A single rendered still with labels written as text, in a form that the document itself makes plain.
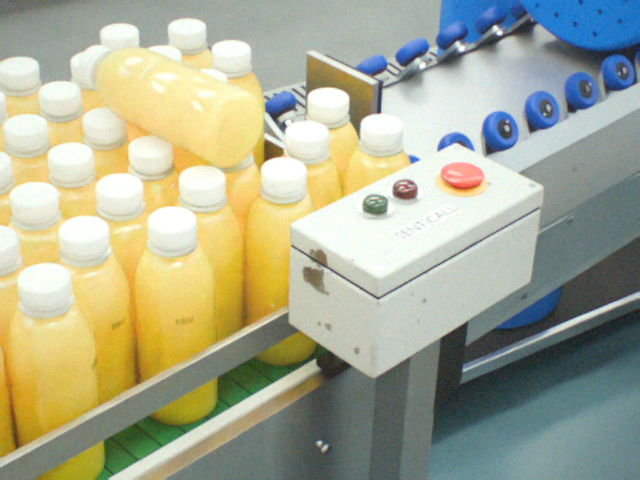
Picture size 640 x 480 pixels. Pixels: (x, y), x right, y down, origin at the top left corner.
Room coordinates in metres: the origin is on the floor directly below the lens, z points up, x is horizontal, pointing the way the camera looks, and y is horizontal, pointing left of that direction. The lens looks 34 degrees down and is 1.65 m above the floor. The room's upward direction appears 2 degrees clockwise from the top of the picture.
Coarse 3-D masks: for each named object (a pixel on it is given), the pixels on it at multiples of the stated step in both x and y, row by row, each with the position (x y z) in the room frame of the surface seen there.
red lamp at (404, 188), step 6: (402, 180) 0.91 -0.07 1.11; (408, 180) 0.91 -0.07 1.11; (396, 186) 0.90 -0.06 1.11; (402, 186) 0.90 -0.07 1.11; (408, 186) 0.90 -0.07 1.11; (414, 186) 0.90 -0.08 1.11; (396, 192) 0.90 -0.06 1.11; (402, 192) 0.90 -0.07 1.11; (408, 192) 0.90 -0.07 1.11; (414, 192) 0.90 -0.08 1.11; (402, 198) 0.90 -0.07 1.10; (408, 198) 0.90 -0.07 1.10
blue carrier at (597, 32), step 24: (528, 0) 1.59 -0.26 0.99; (552, 0) 1.56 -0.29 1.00; (576, 0) 1.53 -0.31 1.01; (600, 0) 1.51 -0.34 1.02; (624, 0) 1.49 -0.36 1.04; (552, 24) 1.56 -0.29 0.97; (576, 24) 1.54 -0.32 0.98; (600, 24) 1.51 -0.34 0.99; (624, 24) 1.48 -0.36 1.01; (600, 48) 1.50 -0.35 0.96
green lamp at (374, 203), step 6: (366, 198) 0.88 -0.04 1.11; (372, 198) 0.88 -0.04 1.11; (378, 198) 0.88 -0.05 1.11; (384, 198) 0.88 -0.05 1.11; (366, 204) 0.88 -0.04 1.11; (372, 204) 0.88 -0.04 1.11; (378, 204) 0.88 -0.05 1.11; (384, 204) 0.88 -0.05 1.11; (366, 210) 0.88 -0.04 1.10; (372, 210) 0.87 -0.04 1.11; (378, 210) 0.87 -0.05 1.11; (384, 210) 0.88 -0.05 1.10
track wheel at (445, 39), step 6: (456, 24) 1.52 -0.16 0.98; (462, 24) 1.52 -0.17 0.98; (444, 30) 1.51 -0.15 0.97; (450, 30) 1.51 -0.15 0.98; (456, 30) 1.51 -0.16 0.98; (462, 30) 1.51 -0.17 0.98; (468, 30) 1.53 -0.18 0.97; (438, 36) 1.52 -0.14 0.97; (444, 36) 1.51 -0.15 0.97; (450, 36) 1.51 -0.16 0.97; (456, 36) 1.51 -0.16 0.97; (462, 36) 1.53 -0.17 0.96; (438, 42) 1.51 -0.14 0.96; (444, 42) 1.51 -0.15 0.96; (450, 42) 1.51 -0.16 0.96; (444, 48) 1.52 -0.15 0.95
